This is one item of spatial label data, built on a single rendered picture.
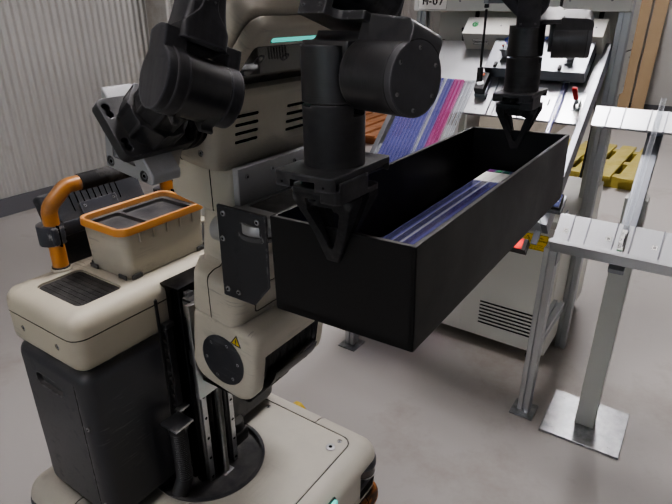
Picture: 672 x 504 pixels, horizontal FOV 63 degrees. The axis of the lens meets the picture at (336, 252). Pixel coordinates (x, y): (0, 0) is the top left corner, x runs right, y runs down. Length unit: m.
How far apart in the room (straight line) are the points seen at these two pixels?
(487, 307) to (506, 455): 0.64
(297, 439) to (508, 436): 0.80
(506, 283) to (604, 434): 0.63
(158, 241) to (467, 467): 1.20
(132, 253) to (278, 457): 0.65
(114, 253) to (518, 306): 1.58
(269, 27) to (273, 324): 0.51
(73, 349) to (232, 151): 0.49
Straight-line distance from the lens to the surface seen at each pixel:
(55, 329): 1.15
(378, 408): 2.07
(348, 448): 1.51
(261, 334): 0.99
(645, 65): 8.24
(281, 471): 1.46
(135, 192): 1.46
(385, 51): 0.43
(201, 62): 0.69
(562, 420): 2.15
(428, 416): 2.05
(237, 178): 0.86
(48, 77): 4.50
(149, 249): 1.21
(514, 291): 2.26
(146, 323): 1.20
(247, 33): 0.81
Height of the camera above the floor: 1.33
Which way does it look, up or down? 24 degrees down
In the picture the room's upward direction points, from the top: straight up
